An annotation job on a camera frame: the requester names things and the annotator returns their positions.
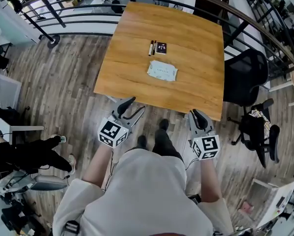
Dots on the white partition panel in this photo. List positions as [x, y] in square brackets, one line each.
[6, 90]

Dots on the white wet wipe pack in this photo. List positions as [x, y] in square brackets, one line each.
[162, 71]

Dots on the person's left forearm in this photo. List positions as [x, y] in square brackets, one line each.
[97, 167]

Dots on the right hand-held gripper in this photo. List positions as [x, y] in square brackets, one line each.
[208, 146]

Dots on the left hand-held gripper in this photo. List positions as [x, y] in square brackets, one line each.
[112, 131]

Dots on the black tilted office chair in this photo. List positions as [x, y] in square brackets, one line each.
[253, 131]

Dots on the person's left black shoe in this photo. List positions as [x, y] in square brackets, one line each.
[141, 139]

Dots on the black mesh office chair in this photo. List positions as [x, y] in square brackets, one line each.
[245, 75]

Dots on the white marker pen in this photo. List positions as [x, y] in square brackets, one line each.
[150, 48]

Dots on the black marker pen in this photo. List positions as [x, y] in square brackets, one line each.
[154, 47]

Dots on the person's right black shoe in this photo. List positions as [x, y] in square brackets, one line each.
[164, 124]

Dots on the person's white shirt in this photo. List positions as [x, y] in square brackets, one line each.
[141, 195]

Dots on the grey black office chair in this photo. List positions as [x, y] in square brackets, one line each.
[48, 183]

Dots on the person's right forearm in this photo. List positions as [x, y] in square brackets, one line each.
[210, 181]

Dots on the black spiral notebook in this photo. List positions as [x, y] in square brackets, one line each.
[161, 48]

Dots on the black coat rack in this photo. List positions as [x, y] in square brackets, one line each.
[16, 5]

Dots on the person's black shoe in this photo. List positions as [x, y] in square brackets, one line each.
[164, 124]
[141, 139]

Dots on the person's black trousers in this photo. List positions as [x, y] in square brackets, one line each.
[166, 144]

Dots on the white table leg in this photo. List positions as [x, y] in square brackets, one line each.
[111, 98]

